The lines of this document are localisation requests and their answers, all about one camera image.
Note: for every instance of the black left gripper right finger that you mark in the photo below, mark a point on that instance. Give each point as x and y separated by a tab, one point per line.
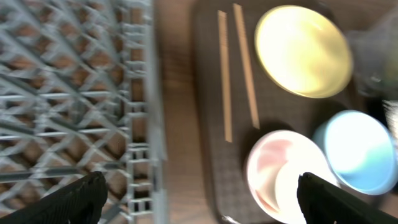
323	202

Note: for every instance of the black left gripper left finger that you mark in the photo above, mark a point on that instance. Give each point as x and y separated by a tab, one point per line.
81	201

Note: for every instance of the light blue bowl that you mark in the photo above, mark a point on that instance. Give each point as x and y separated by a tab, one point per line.
360	150

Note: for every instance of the yellow round plate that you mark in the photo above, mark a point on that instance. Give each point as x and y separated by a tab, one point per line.
303	52

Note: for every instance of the wooden chopstick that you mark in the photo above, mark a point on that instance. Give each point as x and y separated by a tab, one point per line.
225	77
246	62

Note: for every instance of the grey dishwasher rack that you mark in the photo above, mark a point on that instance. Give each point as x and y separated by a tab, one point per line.
80	92

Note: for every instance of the clear plastic waste bin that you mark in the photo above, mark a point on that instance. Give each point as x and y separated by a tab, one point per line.
375	57

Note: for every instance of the dark brown serving tray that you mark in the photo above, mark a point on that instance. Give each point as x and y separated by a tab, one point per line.
227	191

